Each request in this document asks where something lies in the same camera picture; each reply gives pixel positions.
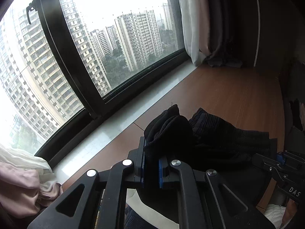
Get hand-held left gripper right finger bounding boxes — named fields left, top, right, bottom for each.
left=158, top=155, right=275, bottom=229

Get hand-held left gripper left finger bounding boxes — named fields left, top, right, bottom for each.
left=27, top=136, right=146, bottom=229

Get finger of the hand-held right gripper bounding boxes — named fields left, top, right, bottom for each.
left=278, top=151, right=305, bottom=170
left=252, top=153, right=283, bottom=175

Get black shorts pants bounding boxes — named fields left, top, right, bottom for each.
left=139, top=104, right=279, bottom=207

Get person's right hand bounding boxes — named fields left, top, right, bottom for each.
left=284, top=199, right=297, bottom=229

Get white quilted cloth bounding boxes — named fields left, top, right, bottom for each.
left=264, top=204, right=287, bottom=229

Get white window sill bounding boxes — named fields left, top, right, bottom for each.
left=52, top=60, right=199, bottom=184

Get white sheer curtain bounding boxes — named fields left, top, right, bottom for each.
left=176, top=0, right=210, bottom=66
left=0, top=143, right=57, bottom=191

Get white trim strip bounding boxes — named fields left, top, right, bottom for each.
left=252, top=0, right=261, bottom=67

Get pink curtain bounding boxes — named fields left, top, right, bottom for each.
left=0, top=159, right=64, bottom=220

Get apartment buildings outside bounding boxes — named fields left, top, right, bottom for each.
left=0, top=0, right=182, bottom=148

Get dark grey curtain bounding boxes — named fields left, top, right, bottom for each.
left=205, top=0, right=244, bottom=68

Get black window frame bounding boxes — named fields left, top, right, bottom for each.
left=33, top=0, right=194, bottom=166

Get black window handle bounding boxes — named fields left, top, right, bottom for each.
left=26, top=0, right=37, bottom=26

